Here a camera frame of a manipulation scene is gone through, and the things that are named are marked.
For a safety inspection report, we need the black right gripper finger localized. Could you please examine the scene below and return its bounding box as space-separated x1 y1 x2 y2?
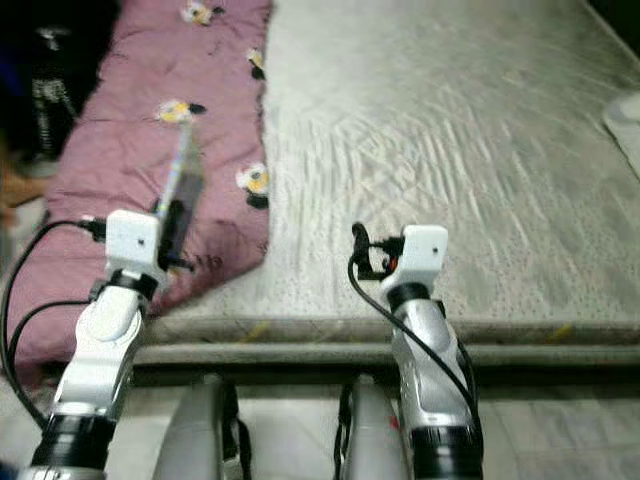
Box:
349 222 372 282

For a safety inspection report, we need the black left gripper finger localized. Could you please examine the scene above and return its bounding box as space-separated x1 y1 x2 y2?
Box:
166 200 194 270

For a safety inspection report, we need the colourful children's board book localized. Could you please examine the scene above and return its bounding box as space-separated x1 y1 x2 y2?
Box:
158 125 207 269

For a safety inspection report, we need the white pillow green tree print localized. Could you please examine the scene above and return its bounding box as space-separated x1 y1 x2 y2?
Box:
603 90 640 168

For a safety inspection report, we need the mauve penguin print quilt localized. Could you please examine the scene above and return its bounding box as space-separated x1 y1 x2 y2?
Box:
15 0 273 386

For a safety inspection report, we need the grey quilted mattress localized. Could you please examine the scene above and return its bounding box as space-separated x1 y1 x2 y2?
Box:
150 0 640 338

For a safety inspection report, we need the grey bed base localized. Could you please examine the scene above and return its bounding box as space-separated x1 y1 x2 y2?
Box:
50 338 640 378

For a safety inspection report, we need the person bare leg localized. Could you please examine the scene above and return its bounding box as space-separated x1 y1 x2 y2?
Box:
0 150 47 217

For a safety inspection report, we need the silver robot right leg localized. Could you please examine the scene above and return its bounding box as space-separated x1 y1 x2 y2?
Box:
335 378 412 480

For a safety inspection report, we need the silver robot leg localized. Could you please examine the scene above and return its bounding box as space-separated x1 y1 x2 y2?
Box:
335 378 412 480
160 375 242 480

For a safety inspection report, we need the black bag white print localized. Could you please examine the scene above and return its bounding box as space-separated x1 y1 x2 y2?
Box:
25 20 87 167

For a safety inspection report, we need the silver robot left leg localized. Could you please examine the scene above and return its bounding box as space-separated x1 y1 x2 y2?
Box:
160 375 242 480

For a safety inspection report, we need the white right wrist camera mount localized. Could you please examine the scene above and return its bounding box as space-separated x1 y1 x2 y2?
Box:
400 225 452 287

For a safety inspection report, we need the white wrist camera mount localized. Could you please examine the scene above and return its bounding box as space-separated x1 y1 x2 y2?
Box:
400 225 452 287
105 209 167 278

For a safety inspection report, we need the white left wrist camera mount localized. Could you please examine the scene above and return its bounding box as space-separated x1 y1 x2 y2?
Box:
105 209 167 278

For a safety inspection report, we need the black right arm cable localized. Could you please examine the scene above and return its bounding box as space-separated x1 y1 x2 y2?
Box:
348 258 483 433

